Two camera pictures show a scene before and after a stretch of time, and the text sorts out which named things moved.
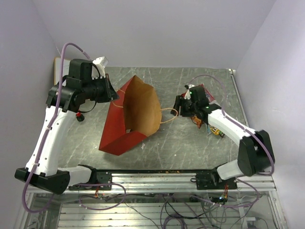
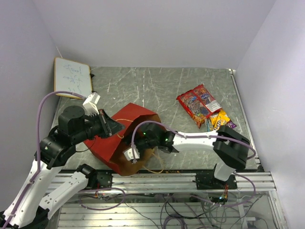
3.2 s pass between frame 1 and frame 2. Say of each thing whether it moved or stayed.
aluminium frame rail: stayed
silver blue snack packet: stayed
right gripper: moved
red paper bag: moved
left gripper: moved
